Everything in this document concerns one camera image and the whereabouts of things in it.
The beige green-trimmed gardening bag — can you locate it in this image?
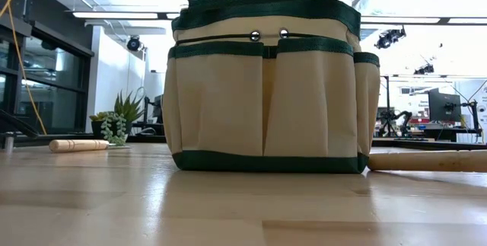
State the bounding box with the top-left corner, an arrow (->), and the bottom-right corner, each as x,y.
162,0 -> 381,174

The wooden-handled metal trowel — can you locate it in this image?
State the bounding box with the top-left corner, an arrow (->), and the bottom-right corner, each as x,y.
48,139 -> 132,154

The wooden-handled wire hand rake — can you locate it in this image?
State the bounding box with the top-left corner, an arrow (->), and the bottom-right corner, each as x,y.
367,149 -> 487,174

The small black monitor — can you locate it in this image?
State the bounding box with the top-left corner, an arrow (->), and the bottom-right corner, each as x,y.
143,93 -> 165,125

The round black ceiling spotlight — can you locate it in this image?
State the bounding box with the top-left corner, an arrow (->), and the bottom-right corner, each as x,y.
126,35 -> 142,52

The potted green succulent plant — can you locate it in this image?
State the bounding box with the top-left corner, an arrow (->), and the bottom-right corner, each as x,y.
89,89 -> 146,147

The black ceiling spotlight cluster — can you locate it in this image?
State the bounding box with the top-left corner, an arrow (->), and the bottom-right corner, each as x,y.
374,26 -> 407,50

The small black track light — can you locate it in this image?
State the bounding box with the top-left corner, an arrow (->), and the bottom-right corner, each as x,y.
413,62 -> 435,75

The large black monitor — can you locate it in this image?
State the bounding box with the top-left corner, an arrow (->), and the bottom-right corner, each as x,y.
428,88 -> 463,123

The dark background desk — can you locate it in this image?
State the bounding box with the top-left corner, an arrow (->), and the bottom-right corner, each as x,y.
418,122 -> 484,142

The black table frame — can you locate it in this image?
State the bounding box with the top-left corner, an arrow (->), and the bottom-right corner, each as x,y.
0,133 -> 487,152

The black background rig frame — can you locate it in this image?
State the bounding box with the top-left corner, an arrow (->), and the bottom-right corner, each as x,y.
380,73 -> 487,125

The ceiling light rail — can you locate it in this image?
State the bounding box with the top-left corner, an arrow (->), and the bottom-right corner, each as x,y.
71,11 -> 487,26

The thin yellow cable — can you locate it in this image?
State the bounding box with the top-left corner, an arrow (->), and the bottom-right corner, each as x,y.
0,0 -> 49,136

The silver metal post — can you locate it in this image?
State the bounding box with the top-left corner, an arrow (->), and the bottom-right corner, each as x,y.
2,131 -> 15,154

